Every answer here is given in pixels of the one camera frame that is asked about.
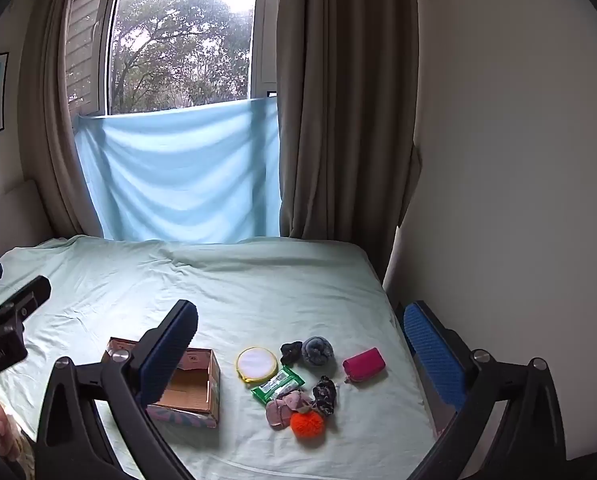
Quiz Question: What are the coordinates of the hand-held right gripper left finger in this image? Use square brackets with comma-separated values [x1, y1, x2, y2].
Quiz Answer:
[31, 299, 199, 480]

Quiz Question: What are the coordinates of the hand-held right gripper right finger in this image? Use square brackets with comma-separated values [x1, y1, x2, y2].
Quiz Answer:
[397, 300, 567, 480]

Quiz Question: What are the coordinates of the cardboard box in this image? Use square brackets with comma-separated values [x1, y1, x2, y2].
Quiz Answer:
[101, 337, 222, 429]

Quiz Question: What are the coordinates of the grey sock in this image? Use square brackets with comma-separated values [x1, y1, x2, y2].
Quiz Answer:
[301, 336, 335, 368]

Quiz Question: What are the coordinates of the dark patterned scrunchie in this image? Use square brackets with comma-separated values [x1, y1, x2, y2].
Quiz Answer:
[312, 375, 338, 418]

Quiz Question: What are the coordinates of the orange pom-pom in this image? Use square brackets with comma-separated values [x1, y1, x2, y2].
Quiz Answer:
[290, 408, 327, 442]

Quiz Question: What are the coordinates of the person's left hand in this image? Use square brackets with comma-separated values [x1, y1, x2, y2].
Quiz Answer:
[0, 396, 17, 456]

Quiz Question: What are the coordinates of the beige headboard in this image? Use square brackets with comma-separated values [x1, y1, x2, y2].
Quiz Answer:
[0, 179, 54, 271]

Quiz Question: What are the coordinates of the bed with mint sheet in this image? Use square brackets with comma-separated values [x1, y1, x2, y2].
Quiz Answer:
[0, 235, 439, 480]

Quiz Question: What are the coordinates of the patterned blanket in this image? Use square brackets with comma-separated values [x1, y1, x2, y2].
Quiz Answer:
[1, 432, 36, 480]

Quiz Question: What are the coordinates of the green wipes packet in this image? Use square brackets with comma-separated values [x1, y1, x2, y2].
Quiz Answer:
[251, 366, 305, 405]

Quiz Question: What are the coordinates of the small black sock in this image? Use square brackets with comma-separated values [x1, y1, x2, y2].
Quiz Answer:
[280, 341, 304, 367]

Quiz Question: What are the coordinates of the beige curtain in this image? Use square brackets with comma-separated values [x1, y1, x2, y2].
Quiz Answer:
[18, 0, 129, 238]
[276, 0, 422, 281]

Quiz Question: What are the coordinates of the light blue hanging cloth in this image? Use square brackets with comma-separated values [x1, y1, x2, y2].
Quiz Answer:
[73, 97, 282, 242]

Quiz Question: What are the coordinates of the window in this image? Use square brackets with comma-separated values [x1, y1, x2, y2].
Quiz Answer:
[66, 0, 279, 116]

